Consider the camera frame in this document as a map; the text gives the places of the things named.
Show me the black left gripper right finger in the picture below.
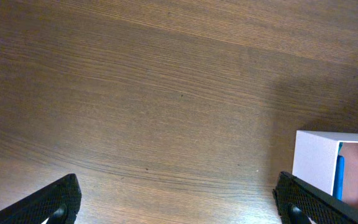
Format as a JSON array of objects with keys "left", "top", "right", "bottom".
[{"left": 273, "top": 172, "right": 358, "bottom": 224}]

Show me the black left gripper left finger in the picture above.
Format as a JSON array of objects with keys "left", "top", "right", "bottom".
[{"left": 0, "top": 174, "right": 81, "bottom": 224}]

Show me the blue disposable razor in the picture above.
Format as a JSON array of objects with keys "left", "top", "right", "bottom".
[{"left": 333, "top": 156, "right": 345, "bottom": 200}]

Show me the green Colgate toothpaste tube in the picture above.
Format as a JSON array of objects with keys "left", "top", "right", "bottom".
[{"left": 338, "top": 142, "right": 343, "bottom": 156}]

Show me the white cardboard box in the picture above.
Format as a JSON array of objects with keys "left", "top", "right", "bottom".
[{"left": 292, "top": 130, "right": 358, "bottom": 209}]

